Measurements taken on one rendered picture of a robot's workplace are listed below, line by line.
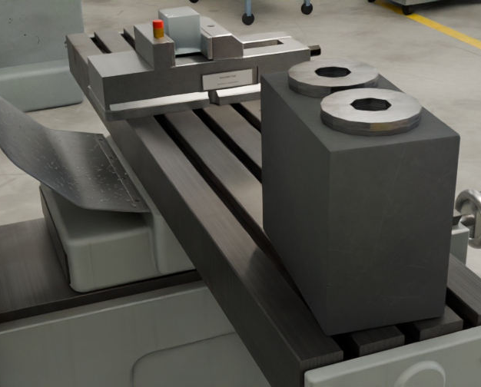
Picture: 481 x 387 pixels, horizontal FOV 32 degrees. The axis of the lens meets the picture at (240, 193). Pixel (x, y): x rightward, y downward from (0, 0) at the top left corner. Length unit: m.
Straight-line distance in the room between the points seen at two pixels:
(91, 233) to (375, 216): 0.58
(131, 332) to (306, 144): 0.61
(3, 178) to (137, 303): 2.33
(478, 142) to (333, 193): 3.07
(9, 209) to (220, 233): 2.36
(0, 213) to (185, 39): 2.01
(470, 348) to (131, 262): 0.57
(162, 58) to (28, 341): 0.46
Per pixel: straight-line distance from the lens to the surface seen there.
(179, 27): 1.35
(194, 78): 1.34
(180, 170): 1.13
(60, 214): 1.29
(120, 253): 1.23
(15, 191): 3.43
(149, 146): 1.21
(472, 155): 3.64
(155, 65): 1.32
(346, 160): 0.71
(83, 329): 1.27
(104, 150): 1.40
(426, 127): 0.76
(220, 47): 1.34
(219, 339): 1.36
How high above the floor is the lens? 1.42
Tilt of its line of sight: 26 degrees down
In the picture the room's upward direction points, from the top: 2 degrees counter-clockwise
